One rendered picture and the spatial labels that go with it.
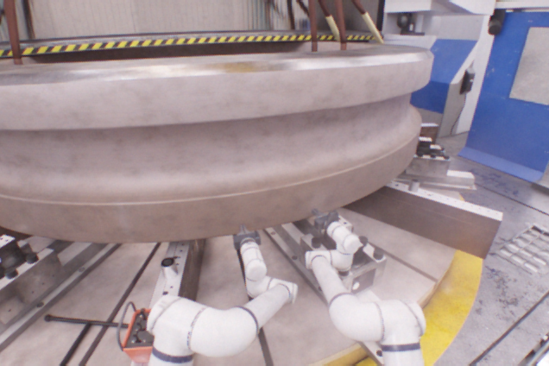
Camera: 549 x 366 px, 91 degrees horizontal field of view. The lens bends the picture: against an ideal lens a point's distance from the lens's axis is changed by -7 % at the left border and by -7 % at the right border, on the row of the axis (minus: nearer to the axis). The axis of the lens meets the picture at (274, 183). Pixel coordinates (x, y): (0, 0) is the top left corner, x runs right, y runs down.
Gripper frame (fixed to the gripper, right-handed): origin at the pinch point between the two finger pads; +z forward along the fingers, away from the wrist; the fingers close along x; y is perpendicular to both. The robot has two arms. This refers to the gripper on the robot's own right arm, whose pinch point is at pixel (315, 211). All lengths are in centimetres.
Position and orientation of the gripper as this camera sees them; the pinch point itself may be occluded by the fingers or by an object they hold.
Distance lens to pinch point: 166.7
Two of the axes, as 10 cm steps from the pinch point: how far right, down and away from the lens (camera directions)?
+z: -4.3, -4.1, 8.0
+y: 0.1, 8.9, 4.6
